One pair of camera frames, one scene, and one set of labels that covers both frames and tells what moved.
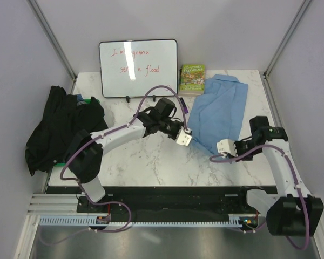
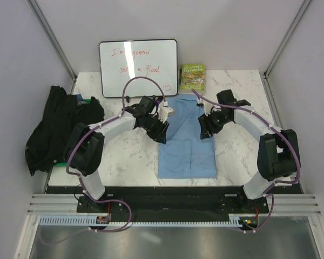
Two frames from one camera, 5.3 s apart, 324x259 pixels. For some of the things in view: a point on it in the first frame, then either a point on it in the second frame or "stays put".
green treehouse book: x=192 y=80 stays put
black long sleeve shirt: x=51 y=139 stays put
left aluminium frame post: x=58 y=46 stays put
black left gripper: x=180 y=125 to x=159 y=135
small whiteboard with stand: x=129 y=68 stays put
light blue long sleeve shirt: x=217 y=111 to x=185 y=155
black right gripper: x=237 y=143 to x=206 y=131
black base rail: x=167 y=201 stays put
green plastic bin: x=87 y=101 stays put
